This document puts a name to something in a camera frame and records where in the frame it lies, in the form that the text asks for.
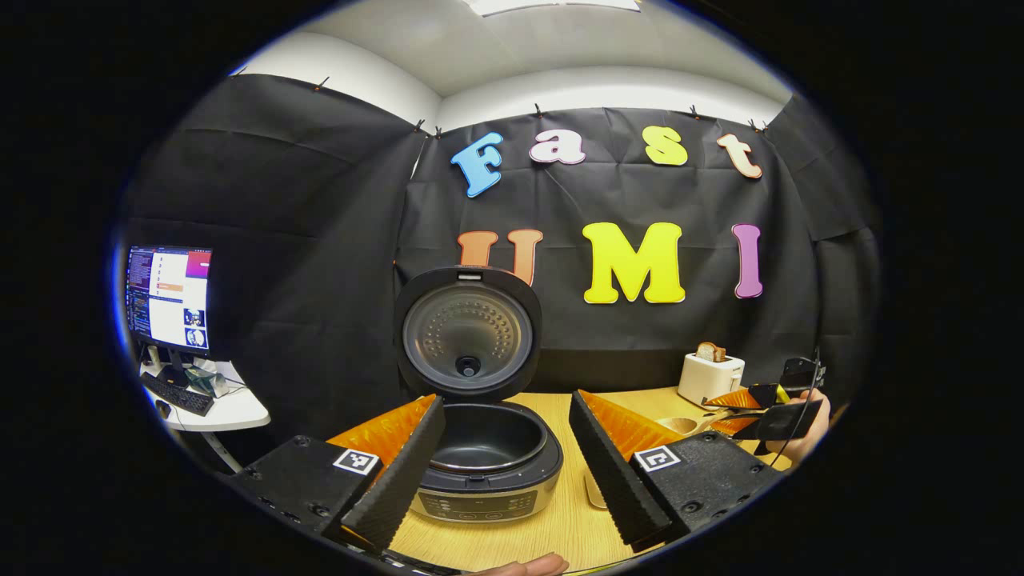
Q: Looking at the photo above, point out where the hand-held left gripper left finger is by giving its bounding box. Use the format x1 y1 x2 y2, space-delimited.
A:
228 394 447 557

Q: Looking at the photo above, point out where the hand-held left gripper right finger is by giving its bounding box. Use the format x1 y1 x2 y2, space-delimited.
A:
569 390 785 553

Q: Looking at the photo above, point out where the wooden spoon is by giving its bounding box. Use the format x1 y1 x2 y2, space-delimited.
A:
654 414 725 439

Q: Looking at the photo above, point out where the black silver rice cooker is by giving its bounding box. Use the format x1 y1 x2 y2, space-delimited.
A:
394 266 564 525

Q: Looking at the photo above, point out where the clear plastic container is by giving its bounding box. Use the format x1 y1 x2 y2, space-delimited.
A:
584 412 717 510

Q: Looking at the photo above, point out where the white toaster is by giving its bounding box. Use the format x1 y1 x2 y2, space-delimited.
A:
678 352 746 409

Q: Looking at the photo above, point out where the white side table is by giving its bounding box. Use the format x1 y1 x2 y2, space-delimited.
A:
142 358 271 473

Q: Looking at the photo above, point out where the green packet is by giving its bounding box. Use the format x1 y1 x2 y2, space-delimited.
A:
186 366 229 397

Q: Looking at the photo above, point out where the black backdrop cloth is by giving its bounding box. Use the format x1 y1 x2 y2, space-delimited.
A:
120 74 881 473

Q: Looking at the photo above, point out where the black keyboard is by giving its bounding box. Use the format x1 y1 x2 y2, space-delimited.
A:
142 372 215 417

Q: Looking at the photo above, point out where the computer monitor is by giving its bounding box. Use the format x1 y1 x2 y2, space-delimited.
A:
126 245 214 357

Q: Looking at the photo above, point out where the ceiling light panel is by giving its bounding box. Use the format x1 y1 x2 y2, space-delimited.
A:
464 0 641 17

